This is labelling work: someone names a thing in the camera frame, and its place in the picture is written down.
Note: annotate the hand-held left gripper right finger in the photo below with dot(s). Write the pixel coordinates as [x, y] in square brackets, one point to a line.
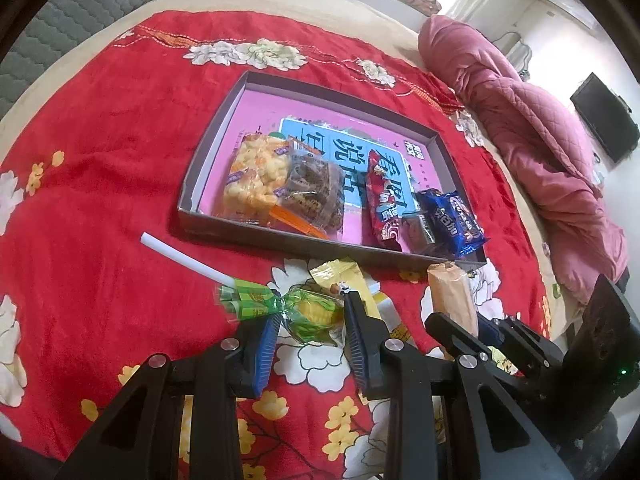
[357, 350]

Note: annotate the red floral blanket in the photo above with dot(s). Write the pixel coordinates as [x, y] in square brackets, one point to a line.
[100, 160]

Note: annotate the pink book with blue label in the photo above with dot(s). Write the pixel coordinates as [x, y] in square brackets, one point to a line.
[345, 145]

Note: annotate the white metal frame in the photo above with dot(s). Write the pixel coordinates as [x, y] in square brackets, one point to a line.
[517, 52]

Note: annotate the wide yellow snack packet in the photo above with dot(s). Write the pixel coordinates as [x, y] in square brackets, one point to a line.
[340, 275]

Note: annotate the white air conditioner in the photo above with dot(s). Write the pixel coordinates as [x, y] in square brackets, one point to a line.
[570, 5]

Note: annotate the brown snack clear packet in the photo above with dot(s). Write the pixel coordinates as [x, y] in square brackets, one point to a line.
[315, 185]

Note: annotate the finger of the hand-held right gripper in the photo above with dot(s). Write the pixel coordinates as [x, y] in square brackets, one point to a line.
[450, 330]
[510, 337]

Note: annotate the red snack packet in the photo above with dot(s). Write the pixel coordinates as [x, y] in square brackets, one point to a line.
[382, 210]

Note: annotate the grey quilted mattress pad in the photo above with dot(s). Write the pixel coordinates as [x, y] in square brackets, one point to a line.
[65, 15]

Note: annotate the black wall television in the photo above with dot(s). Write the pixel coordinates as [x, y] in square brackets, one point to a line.
[600, 115]

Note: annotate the brown cardboard box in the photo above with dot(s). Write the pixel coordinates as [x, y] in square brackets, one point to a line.
[280, 240]

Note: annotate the blue cookie packet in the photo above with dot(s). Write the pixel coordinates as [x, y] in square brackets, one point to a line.
[450, 220]

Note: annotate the dark chocolate bar packet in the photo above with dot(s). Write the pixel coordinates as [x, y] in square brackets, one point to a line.
[417, 232]

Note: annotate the yellow puffed snack packet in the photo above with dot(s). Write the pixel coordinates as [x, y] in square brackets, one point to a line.
[255, 175]

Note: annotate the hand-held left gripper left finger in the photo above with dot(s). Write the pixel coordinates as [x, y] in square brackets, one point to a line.
[262, 357]

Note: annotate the corn lollipop with white stick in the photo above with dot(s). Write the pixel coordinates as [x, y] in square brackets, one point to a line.
[305, 317]

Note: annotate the narrow yellow snack packet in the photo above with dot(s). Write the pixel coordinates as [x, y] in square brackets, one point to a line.
[450, 290]

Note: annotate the pink folded cloth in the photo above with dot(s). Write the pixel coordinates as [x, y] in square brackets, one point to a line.
[420, 1]

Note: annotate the pink quilted comforter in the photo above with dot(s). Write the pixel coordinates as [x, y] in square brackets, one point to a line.
[525, 125]

